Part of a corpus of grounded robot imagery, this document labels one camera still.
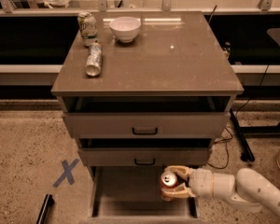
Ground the black leg bottom left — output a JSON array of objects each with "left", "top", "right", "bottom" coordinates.
[{"left": 36, "top": 194, "right": 54, "bottom": 224}]

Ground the black floor cable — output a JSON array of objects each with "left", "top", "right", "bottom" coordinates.
[{"left": 206, "top": 47, "right": 280, "bottom": 170}]

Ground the middle drawer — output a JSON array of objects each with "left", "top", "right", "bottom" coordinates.
[{"left": 78, "top": 138, "right": 212, "bottom": 166}]

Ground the open bottom drawer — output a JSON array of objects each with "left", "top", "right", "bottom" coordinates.
[{"left": 78, "top": 166, "right": 208, "bottom": 224}]

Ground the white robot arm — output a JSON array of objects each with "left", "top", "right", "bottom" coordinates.
[{"left": 160, "top": 165, "right": 280, "bottom": 218}]

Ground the blue tape cross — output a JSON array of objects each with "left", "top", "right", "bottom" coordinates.
[{"left": 53, "top": 159, "right": 79, "bottom": 188}]

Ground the black stand leg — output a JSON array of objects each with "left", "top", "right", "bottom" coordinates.
[{"left": 230, "top": 110, "right": 255, "bottom": 162}]

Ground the lying silver can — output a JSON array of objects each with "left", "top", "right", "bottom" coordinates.
[{"left": 85, "top": 43, "right": 102, "bottom": 77}]

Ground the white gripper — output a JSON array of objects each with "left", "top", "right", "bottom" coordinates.
[{"left": 161, "top": 165, "right": 213, "bottom": 199}]

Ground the white bowl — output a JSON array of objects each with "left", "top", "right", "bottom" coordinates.
[{"left": 109, "top": 17, "right": 141, "bottom": 43}]

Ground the top drawer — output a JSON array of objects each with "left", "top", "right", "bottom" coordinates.
[{"left": 60, "top": 96, "right": 231, "bottom": 139}]

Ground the upright green white can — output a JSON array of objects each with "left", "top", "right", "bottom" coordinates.
[{"left": 77, "top": 11, "right": 97, "bottom": 47}]

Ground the orange coke can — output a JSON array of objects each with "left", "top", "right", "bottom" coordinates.
[{"left": 160, "top": 171, "right": 178, "bottom": 202}]

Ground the grey drawer cabinet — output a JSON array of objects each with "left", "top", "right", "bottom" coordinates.
[{"left": 50, "top": 10, "right": 245, "bottom": 224}]

